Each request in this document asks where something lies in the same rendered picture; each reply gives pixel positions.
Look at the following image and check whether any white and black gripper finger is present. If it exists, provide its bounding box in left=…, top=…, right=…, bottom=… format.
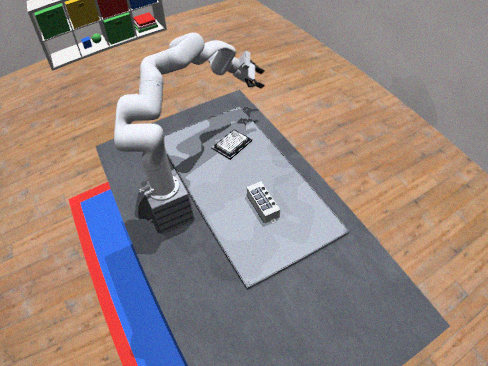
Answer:
left=250, top=60, right=265, bottom=74
left=245, top=78, right=264, bottom=89

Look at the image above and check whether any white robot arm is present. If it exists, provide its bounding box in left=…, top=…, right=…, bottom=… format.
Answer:
left=114, top=33, right=250, bottom=201

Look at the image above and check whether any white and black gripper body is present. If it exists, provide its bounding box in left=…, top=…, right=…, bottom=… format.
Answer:
left=232, top=63, right=255, bottom=83

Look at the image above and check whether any white operator panel with four keys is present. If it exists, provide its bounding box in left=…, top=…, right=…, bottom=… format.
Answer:
left=247, top=182, right=280, bottom=223

